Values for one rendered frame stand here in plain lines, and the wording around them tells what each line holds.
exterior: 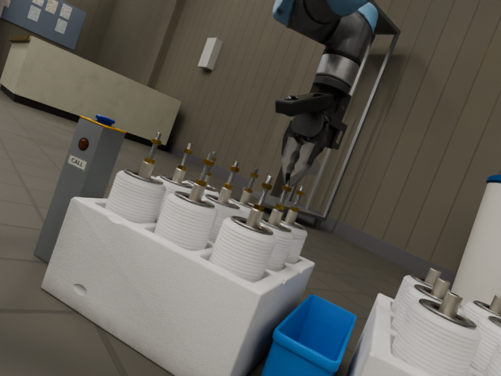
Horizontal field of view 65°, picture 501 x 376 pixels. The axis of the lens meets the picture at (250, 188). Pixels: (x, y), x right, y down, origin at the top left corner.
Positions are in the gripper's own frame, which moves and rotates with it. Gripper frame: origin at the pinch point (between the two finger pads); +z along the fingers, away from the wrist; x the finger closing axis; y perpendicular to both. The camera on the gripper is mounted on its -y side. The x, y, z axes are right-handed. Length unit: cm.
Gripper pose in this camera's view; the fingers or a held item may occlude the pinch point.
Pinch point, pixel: (288, 177)
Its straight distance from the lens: 75.8
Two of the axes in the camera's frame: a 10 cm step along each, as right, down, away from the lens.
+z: -3.5, 9.3, 0.7
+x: -6.7, -3.0, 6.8
